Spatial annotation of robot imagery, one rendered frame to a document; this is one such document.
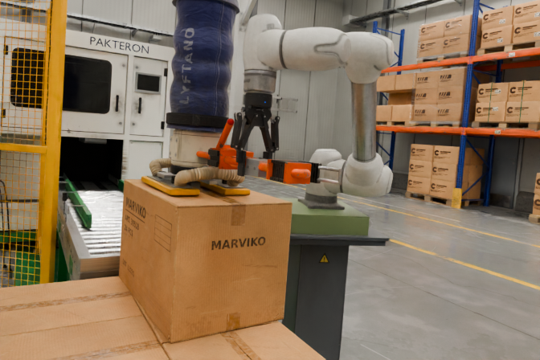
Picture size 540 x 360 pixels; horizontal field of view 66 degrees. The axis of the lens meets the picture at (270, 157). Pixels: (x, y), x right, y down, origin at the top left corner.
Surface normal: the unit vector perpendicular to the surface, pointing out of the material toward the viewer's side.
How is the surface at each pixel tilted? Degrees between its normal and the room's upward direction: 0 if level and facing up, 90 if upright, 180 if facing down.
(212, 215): 90
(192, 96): 75
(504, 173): 90
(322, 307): 90
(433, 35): 89
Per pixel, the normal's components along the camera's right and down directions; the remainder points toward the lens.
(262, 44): -0.31, 0.02
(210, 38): 0.29, -0.13
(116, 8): 0.52, 0.08
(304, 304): 0.20, 0.07
